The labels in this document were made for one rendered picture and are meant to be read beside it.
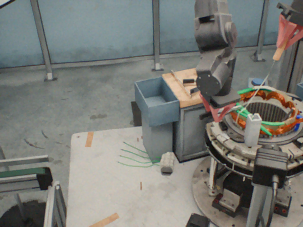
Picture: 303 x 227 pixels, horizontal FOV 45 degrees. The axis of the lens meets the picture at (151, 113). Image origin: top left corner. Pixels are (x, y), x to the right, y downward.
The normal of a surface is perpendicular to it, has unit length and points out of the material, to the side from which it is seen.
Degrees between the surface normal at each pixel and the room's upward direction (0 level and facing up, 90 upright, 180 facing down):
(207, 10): 68
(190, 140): 90
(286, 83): 90
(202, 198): 0
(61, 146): 0
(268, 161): 0
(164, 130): 90
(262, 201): 90
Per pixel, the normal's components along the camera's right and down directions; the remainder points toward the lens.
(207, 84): -0.46, 0.60
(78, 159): -0.03, -0.80
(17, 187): 0.14, 0.59
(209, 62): -0.40, -0.75
